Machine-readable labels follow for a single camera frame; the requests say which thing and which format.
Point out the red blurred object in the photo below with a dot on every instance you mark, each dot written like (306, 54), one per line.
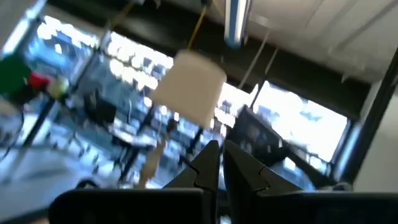
(38, 81)

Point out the black aluminium rig frame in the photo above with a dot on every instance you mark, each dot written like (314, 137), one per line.
(367, 118)

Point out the ceiling tube light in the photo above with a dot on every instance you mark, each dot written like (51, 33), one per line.
(236, 21)

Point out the beige lamp stem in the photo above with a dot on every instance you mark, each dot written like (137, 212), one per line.
(153, 161)

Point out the green blurred object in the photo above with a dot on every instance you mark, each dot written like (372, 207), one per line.
(12, 73)

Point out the white lamp shade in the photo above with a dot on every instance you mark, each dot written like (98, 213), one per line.
(191, 87)

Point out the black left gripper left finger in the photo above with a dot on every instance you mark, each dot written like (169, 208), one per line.
(199, 177)

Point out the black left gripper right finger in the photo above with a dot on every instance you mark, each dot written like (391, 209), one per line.
(242, 174)

